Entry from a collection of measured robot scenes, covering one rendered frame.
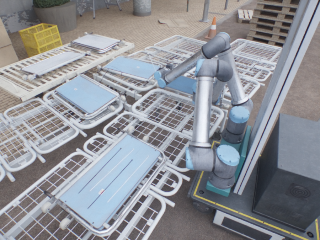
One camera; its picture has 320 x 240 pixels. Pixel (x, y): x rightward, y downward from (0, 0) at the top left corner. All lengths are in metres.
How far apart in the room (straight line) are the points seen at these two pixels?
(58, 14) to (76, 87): 4.13
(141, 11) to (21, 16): 3.49
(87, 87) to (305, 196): 2.18
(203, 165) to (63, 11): 5.79
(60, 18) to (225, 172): 5.90
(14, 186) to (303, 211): 2.42
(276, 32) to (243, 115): 4.21
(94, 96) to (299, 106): 2.87
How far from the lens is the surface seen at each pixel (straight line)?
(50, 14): 6.57
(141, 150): 1.67
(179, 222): 1.98
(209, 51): 1.61
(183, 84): 2.38
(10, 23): 7.39
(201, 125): 1.38
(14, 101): 3.87
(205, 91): 1.40
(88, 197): 1.50
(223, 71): 1.45
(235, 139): 1.85
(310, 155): 1.55
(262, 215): 1.78
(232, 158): 1.39
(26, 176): 2.58
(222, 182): 1.52
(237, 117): 1.73
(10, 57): 4.82
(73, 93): 2.50
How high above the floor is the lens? 1.80
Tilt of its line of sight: 40 degrees down
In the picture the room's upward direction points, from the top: straight up
